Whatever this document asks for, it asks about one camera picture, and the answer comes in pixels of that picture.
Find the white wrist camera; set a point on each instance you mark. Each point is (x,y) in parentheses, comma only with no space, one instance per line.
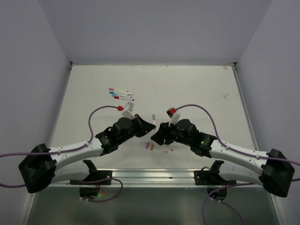
(127,111)
(173,115)

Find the light blue capped pen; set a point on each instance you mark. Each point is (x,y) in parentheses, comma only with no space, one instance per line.
(121,96)

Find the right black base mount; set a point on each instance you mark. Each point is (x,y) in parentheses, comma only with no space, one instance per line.
(210,177)

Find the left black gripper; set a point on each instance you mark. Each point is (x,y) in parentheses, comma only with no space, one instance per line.
(144,127)

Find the aluminium mounting rail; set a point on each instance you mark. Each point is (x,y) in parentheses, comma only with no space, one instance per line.
(180,176)

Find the pink capped white pen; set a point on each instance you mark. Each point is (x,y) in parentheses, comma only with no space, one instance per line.
(117,90)

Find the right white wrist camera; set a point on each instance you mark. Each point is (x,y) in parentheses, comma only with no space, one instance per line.
(173,115)

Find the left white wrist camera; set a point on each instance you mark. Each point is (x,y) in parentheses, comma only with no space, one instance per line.
(127,111)

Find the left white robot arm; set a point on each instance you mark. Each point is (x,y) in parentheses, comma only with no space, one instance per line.
(43,166)

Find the blue capped white pen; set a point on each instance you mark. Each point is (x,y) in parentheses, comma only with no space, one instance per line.
(111,92)

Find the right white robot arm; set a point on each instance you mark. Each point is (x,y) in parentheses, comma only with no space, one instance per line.
(271,169)

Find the red capped white pen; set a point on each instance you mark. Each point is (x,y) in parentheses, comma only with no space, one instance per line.
(124,98)

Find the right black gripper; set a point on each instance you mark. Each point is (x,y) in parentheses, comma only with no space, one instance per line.
(163,133)

